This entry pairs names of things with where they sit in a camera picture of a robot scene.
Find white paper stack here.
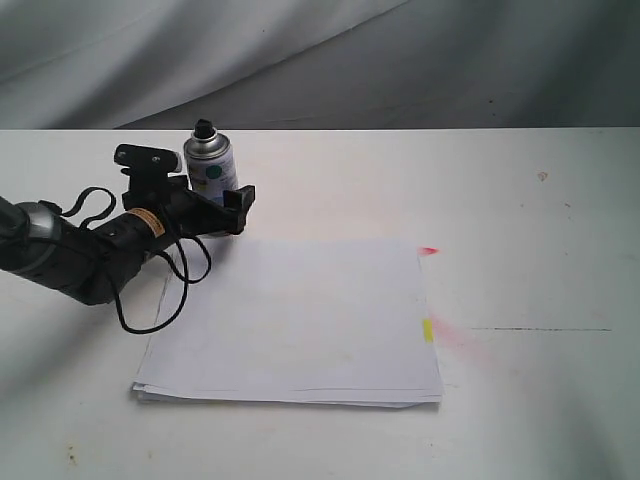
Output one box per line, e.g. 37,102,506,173
133,237,443,408

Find grey backdrop cloth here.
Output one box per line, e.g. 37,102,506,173
1,1,639,129

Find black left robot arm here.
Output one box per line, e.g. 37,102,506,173
1,144,255,305

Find white dotted spray paint can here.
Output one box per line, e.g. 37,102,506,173
183,119,239,206

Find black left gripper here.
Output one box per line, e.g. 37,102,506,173
112,144,255,240

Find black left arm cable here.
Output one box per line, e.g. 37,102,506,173
59,186,212,335

